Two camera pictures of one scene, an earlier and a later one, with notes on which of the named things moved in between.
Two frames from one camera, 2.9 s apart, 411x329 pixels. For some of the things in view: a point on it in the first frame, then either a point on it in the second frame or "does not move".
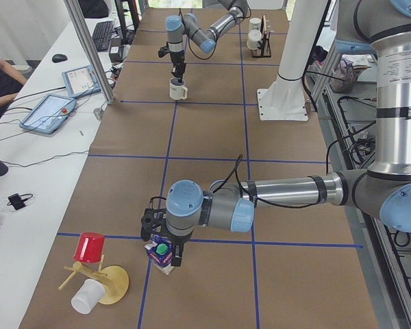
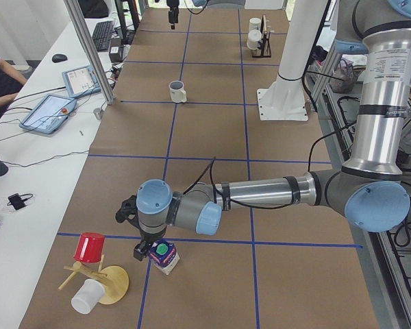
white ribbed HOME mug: x=177 y=90 does not move
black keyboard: x=101 y=35 does not move
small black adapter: x=16 y=201 does not move
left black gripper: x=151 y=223 → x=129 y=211
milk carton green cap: x=159 y=251 does not move
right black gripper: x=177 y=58 → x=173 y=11
